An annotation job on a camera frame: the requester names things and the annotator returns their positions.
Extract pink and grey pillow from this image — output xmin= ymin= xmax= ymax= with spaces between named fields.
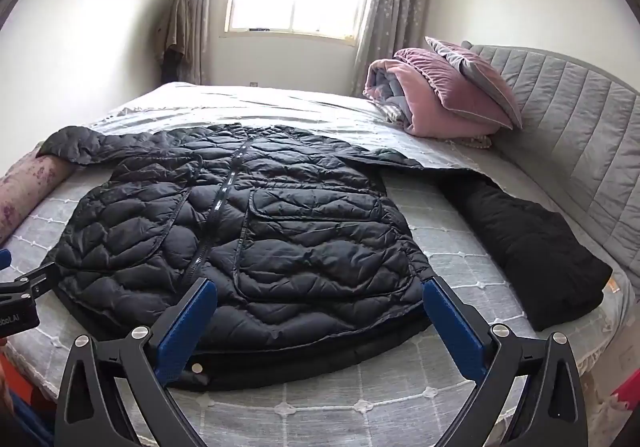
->
xmin=425 ymin=36 xmax=524 ymax=130

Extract folded pink quilt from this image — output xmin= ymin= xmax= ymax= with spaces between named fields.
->
xmin=362 ymin=47 xmax=516 ymax=139

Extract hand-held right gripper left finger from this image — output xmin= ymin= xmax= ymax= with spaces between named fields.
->
xmin=54 ymin=277 xmax=219 ymax=447

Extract folded black garment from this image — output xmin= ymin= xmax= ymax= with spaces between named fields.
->
xmin=437 ymin=172 xmax=614 ymax=332

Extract rolled pink floral blanket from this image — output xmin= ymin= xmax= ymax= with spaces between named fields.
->
xmin=0 ymin=152 xmax=77 ymax=246

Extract grey padded headboard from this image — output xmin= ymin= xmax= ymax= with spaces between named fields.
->
xmin=460 ymin=41 xmax=640 ymax=309

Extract person's dark blue trousers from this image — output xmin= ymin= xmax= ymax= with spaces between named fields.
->
xmin=0 ymin=377 xmax=57 ymax=447

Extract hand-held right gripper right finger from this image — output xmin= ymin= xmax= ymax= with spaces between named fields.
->
xmin=422 ymin=274 xmax=584 ymax=447

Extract hanging olive clothes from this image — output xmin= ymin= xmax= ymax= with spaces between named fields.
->
xmin=155 ymin=0 xmax=194 ymax=83

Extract red object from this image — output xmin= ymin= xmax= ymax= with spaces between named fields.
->
xmin=4 ymin=361 xmax=57 ymax=400
xmin=609 ymin=374 xmax=640 ymax=410

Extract black quilted down jacket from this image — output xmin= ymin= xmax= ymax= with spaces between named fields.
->
xmin=40 ymin=123 xmax=483 ymax=392

